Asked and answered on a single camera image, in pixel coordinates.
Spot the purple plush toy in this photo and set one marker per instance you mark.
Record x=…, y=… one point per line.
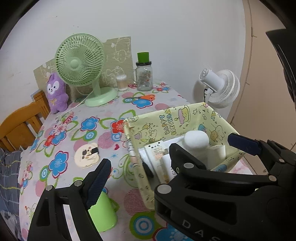
x=56, y=94

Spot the cream round compact case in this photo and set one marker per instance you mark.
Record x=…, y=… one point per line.
x=87, y=155

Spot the orange scissors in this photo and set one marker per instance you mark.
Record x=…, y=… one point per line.
x=149, y=97

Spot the white standing fan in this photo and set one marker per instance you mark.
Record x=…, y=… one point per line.
x=222, y=87

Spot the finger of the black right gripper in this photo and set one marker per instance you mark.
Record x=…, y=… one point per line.
x=278, y=160
x=183, y=163

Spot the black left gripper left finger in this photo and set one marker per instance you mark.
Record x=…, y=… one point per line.
x=49, y=220

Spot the white box in bin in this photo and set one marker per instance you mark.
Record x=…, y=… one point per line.
x=157, y=157

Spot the floral tablecloth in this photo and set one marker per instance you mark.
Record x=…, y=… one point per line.
x=70, y=145

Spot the black headed key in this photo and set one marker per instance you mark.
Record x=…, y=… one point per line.
x=147, y=170

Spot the yellow cartoon storage box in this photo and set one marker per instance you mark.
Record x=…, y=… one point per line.
x=170, y=123

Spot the plaid grey bedding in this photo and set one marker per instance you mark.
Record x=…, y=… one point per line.
x=11, y=190

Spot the cotton swab container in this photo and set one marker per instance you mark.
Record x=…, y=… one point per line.
x=122, y=83

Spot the green rounded pad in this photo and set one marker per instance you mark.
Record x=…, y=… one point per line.
x=103, y=213

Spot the white foam ball object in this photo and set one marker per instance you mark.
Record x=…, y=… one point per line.
x=196, y=143

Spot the glass mason jar mug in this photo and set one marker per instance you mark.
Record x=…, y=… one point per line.
x=143, y=72

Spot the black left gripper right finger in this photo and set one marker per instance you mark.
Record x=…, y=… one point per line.
x=207, y=205

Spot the green desk fan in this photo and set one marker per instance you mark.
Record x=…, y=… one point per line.
x=79, y=61

